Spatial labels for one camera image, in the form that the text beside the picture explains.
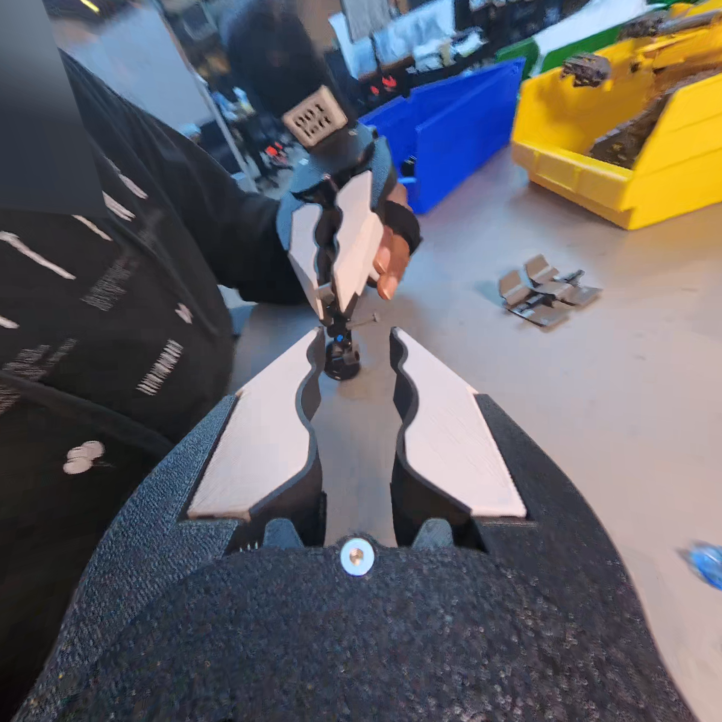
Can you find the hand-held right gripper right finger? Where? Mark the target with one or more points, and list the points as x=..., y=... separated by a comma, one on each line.
x=457, y=451

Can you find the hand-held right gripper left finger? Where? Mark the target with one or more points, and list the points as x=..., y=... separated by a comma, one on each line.
x=259, y=451

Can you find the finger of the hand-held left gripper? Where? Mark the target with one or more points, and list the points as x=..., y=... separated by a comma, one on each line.
x=358, y=242
x=304, y=248

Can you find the small black grey brick assembly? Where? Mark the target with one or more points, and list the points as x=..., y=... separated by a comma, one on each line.
x=341, y=338

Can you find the person's left forearm black sleeve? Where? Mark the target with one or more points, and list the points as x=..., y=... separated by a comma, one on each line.
x=248, y=242

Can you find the person's left hand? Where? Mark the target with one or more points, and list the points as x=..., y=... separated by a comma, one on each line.
x=392, y=265

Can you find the small dark toy part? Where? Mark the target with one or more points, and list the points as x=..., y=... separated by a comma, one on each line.
x=408, y=167

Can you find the white dry-erase board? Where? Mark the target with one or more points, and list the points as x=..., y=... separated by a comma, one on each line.
x=141, y=62

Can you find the blue plastic bin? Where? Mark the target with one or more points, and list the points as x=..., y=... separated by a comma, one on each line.
x=462, y=129

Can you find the grey panel brick assembly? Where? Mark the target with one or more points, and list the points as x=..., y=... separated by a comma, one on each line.
x=541, y=316

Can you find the dark metal rod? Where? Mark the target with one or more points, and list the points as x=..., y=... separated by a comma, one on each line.
x=569, y=277

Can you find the person's black printed hoodie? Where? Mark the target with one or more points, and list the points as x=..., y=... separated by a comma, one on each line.
x=84, y=338

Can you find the blue translucent round brick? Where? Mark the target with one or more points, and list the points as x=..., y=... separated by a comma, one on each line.
x=708, y=564

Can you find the green plastic bin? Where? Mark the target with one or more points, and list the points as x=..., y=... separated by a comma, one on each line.
x=564, y=53

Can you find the yellow toy robot model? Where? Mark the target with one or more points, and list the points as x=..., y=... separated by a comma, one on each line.
x=632, y=129

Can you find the bubble wrap sheet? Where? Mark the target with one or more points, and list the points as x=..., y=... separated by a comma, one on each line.
x=581, y=28

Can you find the yellow plastic bin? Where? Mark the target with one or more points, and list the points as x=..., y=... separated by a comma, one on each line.
x=665, y=169

